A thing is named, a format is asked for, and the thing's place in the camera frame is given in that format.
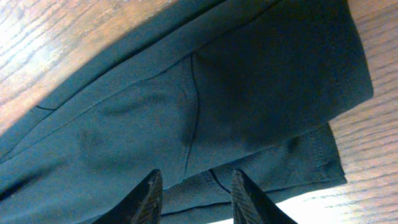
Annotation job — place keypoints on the black leggings red waistband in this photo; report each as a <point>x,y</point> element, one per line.
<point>200,90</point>

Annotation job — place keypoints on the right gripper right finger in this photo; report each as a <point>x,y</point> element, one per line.
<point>251,205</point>

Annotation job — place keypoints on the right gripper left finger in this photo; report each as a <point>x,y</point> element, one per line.
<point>143,205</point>

